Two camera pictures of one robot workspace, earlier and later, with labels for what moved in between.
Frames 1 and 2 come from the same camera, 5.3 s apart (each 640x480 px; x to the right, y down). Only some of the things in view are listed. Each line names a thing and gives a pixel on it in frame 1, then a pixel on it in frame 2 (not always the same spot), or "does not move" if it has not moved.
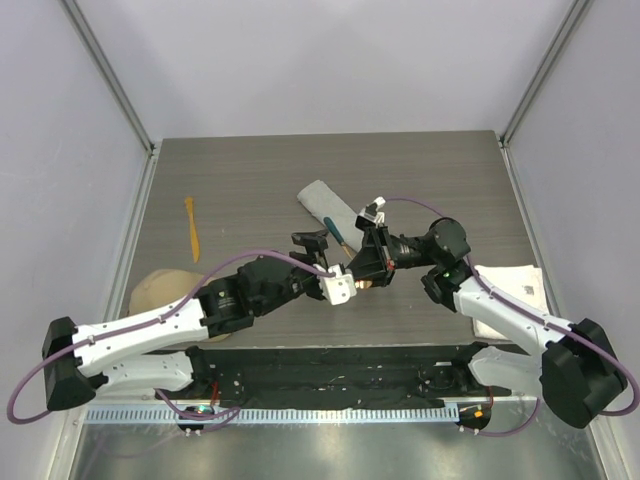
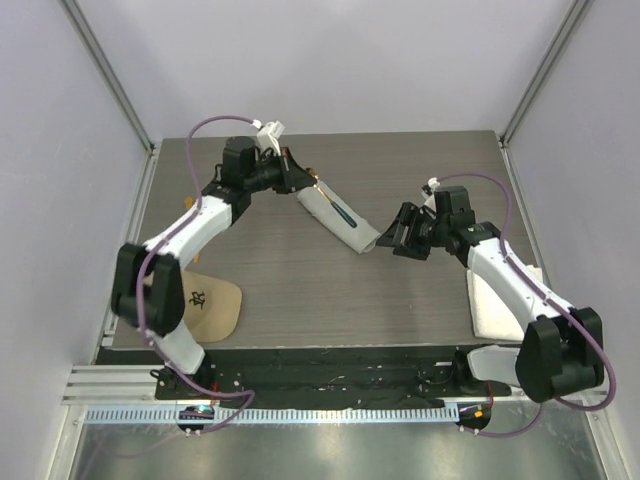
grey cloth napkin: [319, 199] does not move
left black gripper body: [303, 280] → [268, 174]
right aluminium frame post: [552, 56] does not move
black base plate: [339, 376] does not move
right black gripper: [377, 259] → [409, 215]
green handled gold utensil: [361, 284] → [342, 212]
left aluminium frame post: [102, 60] does not move
